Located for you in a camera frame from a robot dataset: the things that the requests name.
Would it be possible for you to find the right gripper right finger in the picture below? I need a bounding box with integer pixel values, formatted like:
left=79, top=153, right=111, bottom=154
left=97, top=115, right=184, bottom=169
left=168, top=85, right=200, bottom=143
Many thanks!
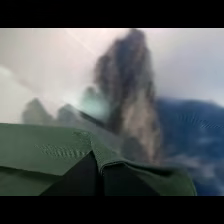
left=103, top=162, right=161, bottom=197

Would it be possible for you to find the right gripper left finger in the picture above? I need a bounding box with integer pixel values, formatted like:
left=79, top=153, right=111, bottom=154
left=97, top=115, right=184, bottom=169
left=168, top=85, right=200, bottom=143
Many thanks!
left=40, top=150, right=100, bottom=197

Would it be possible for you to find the green garment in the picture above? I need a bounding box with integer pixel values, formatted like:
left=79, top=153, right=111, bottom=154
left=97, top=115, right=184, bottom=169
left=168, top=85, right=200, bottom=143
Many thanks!
left=0, top=122, right=198, bottom=197

